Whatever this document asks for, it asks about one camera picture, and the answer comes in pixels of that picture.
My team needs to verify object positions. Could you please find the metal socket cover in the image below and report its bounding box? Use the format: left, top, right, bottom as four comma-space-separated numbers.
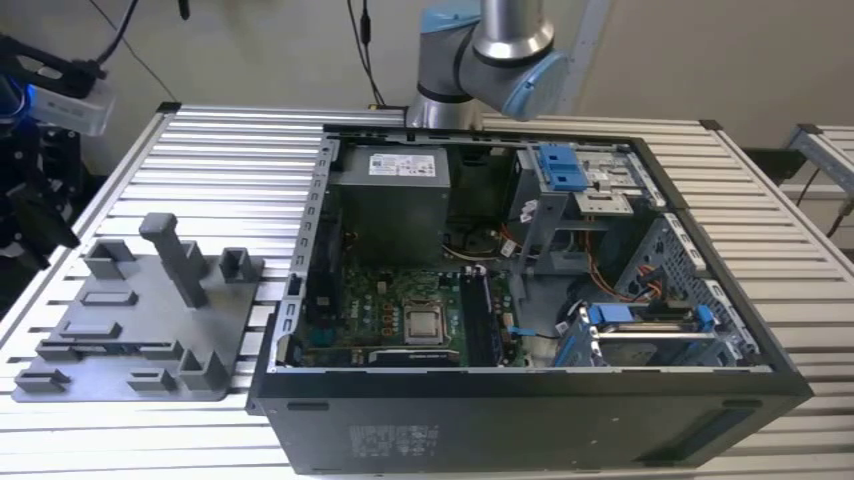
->
399, 298, 449, 348

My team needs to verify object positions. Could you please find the black RAM slot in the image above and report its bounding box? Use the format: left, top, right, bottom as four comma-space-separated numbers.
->
485, 279, 505, 365

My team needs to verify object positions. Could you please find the aluminium frame table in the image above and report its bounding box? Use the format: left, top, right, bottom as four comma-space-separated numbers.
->
778, 122, 854, 241

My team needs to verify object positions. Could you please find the grey parts rack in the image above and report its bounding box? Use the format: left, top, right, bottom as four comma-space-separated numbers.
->
10, 212, 269, 404

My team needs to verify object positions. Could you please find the thin black hanging cable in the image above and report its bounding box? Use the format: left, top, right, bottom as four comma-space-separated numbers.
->
344, 0, 389, 109

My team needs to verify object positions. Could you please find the black open PC case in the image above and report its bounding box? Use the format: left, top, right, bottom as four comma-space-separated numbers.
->
244, 122, 815, 476

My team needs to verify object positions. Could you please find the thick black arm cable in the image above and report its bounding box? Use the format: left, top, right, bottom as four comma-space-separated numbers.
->
92, 0, 142, 69

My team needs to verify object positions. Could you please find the grey power supply unit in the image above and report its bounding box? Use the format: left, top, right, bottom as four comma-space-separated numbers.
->
329, 146, 452, 268

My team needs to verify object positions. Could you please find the yellow red wire bundle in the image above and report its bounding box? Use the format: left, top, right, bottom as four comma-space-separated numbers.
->
440, 222, 519, 262

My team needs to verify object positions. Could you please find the green motherboard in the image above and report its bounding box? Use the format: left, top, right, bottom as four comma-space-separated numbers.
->
292, 264, 535, 370

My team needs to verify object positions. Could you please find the thin black wall wire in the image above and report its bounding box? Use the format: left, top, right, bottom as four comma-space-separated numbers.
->
86, 0, 177, 105

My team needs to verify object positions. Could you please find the red orange wire bundle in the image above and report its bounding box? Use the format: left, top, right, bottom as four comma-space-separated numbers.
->
636, 264, 665, 301

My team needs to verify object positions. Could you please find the black box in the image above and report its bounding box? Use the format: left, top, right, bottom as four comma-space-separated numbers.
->
739, 146, 808, 181

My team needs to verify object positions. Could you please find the black wire with blue plug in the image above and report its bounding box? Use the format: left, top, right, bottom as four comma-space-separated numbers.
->
507, 324, 568, 342

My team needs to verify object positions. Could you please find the black graphics card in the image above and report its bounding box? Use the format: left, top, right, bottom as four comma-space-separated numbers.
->
365, 348, 464, 369

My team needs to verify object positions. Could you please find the black round plastic speaker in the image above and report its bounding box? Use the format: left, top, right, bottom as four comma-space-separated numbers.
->
460, 228, 499, 255

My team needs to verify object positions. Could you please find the thin dark cable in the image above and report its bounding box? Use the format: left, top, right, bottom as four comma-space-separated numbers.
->
796, 167, 823, 205
826, 197, 854, 239

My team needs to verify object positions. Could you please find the grey metal drive cage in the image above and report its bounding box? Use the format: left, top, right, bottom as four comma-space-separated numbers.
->
507, 142, 668, 277

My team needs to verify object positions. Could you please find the blue carrier with disk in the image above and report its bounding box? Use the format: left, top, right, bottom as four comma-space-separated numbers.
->
556, 299, 739, 370

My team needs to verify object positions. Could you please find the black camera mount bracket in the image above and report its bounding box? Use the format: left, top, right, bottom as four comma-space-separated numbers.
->
0, 33, 109, 101

